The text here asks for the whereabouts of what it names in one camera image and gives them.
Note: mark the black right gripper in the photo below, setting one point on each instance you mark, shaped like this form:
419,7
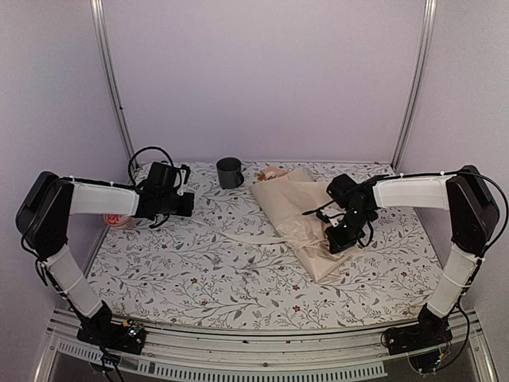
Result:
336,243

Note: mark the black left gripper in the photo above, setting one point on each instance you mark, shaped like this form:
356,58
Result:
187,210

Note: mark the cream ribbon bow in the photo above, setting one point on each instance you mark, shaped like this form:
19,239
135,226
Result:
298,244

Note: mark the peach wrapping paper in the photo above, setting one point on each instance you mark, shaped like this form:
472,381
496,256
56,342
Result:
285,201

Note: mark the white purple flower bunch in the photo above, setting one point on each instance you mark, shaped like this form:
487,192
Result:
269,174

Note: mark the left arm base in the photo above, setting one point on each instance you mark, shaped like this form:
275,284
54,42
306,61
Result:
100,330

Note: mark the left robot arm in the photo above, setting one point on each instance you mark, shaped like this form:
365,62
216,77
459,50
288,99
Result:
45,212

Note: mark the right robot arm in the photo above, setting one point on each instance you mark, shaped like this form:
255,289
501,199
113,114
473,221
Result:
464,194

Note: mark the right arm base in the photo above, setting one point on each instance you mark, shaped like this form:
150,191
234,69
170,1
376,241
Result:
430,338

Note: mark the red white patterned bowl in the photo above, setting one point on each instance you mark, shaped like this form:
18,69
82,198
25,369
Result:
117,221

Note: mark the dark grey mug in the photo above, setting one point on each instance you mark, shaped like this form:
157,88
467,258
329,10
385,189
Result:
230,173

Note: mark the floral tablecloth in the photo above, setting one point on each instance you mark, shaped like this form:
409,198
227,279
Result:
189,272

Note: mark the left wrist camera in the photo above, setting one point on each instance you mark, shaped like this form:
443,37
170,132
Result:
165,179

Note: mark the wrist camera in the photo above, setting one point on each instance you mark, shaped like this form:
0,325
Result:
165,179
340,189

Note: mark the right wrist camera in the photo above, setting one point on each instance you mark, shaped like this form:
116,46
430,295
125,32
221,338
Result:
340,189

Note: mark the front aluminium rail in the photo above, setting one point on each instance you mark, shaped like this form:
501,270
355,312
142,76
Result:
193,353

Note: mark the left aluminium frame post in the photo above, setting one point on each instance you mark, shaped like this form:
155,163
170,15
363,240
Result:
100,28

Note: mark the aluminium frame post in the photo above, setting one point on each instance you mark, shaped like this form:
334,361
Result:
100,28
424,44

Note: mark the right aluminium frame post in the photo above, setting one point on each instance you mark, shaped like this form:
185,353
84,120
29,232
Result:
424,44

